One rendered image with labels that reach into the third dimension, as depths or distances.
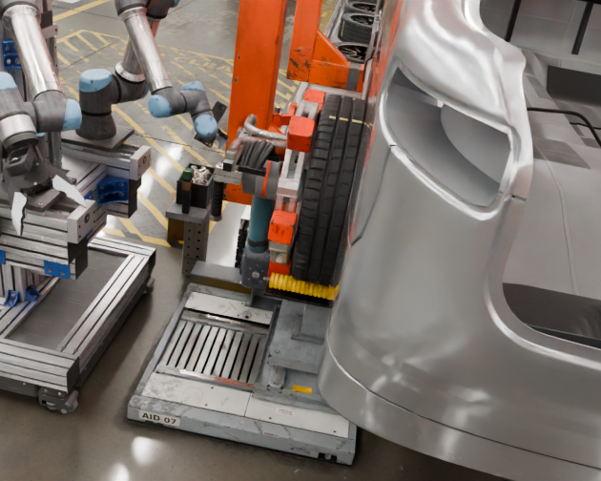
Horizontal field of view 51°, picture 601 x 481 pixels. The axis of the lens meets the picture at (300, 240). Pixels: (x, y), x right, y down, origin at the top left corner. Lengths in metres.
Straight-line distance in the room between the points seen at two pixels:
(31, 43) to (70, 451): 1.34
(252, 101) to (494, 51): 1.65
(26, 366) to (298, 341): 0.98
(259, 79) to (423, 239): 1.56
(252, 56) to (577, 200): 1.28
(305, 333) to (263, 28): 1.18
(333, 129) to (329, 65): 2.52
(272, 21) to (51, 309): 1.38
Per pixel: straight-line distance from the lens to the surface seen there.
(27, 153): 1.44
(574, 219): 2.13
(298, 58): 4.48
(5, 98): 1.52
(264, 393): 2.41
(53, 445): 2.41
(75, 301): 2.65
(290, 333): 2.52
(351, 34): 6.88
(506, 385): 1.19
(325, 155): 1.91
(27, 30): 1.80
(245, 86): 2.54
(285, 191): 1.94
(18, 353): 2.41
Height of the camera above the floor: 1.82
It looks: 31 degrees down
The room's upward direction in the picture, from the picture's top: 10 degrees clockwise
